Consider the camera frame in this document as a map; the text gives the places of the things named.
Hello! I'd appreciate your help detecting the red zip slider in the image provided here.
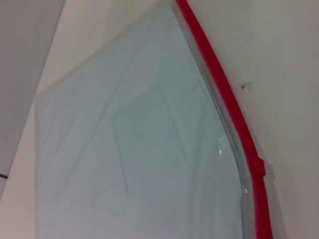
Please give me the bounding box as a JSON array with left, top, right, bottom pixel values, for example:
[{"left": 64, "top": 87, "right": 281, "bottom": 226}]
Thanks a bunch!
[{"left": 253, "top": 156, "right": 266, "bottom": 179}]

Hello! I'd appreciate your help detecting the clear red-zip document bag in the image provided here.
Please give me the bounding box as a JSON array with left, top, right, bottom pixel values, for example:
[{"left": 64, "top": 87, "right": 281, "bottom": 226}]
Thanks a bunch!
[{"left": 34, "top": 0, "right": 274, "bottom": 239}]

